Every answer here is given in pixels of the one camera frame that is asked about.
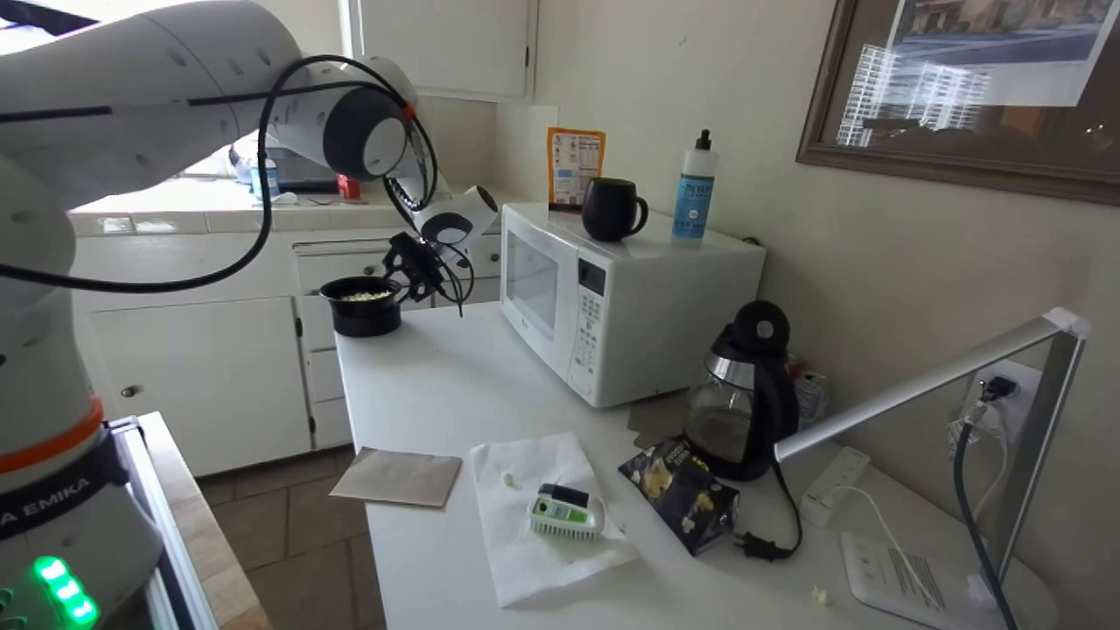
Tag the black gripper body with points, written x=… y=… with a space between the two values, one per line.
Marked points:
x=421 y=266

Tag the black bowl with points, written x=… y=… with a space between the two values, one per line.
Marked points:
x=361 y=315

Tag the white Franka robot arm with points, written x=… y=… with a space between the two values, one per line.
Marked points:
x=117 y=108

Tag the yellow popcorn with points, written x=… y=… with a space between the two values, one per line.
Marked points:
x=364 y=294

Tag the small red item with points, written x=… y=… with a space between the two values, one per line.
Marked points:
x=346 y=188

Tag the brown cardboard piece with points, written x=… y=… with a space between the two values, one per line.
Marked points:
x=395 y=478

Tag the clear plastic bottle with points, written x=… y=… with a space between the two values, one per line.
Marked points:
x=254 y=171

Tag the orange popcorn bag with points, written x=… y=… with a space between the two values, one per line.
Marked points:
x=574 y=166

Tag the white drawer cabinet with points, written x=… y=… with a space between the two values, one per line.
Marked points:
x=212 y=350

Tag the dark blue mug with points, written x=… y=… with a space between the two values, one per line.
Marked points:
x=609 y=210

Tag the white microwave oven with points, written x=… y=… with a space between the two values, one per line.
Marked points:
x=653 y=301

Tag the small green white device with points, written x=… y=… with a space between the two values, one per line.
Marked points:
x=564 y=513

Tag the blue soap bottle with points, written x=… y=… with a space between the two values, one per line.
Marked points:
x=694 y=194

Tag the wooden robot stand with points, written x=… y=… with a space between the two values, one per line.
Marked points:
x=196 y=528

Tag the black snack packet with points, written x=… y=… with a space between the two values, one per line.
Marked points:
x=684 y=496

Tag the black glass electric kettle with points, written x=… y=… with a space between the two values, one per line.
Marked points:
x=745 y=397

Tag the loose popcorn piece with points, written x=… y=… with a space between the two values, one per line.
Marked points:
x=821 y=595

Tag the brown framed cork board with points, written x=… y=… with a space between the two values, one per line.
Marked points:
x=968 y=171

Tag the building photo poster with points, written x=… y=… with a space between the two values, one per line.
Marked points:
x=992 y=70

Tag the white desk lamp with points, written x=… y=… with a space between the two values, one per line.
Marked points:
x=1038 y=409

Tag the white wall cabinet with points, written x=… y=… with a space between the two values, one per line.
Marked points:
x=450 y=46

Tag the white wall outlet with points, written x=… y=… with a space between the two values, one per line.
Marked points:
x=1005 y=404

